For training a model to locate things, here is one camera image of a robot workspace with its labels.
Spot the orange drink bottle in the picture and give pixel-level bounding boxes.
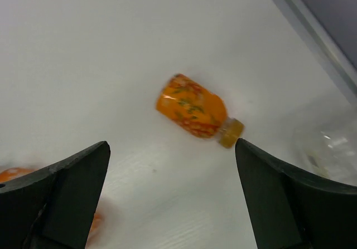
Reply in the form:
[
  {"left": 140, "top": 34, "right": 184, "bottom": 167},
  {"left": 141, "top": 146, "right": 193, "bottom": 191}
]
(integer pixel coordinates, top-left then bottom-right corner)
[{"left": 1, "top": 167, "right": 105, "bottom": 247}]

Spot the clear bottle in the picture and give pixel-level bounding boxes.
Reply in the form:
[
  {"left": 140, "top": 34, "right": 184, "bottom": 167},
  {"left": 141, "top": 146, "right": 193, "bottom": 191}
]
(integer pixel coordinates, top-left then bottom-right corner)
[{"left": 293, "top": 120, "right": 356, "bottom": 186}]

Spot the small orange bottle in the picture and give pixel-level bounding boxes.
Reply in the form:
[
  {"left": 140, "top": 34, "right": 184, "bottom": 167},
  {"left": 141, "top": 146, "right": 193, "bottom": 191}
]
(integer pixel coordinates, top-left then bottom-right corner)
[{"left": 156, "top": 74, "right": 245, "bottom": 149}]

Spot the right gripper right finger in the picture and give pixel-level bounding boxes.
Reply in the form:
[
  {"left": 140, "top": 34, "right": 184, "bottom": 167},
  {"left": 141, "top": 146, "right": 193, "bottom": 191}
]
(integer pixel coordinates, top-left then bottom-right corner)
[{"left": 235, "top": 139, "right": 356, "bottom": 248}]

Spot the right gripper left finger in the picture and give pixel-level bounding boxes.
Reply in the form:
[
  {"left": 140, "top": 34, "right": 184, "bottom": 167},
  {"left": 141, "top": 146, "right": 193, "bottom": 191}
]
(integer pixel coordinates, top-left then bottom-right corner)
[{"left": 1, "top": 141, "right": 110, "bottom": 248}]

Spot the aluminium table edge rail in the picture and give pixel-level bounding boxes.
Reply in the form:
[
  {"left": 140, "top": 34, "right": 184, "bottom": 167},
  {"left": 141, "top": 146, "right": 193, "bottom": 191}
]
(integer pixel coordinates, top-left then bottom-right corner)
[{"left": 272, "top": 0, "right": 356, "bottom": 102}]

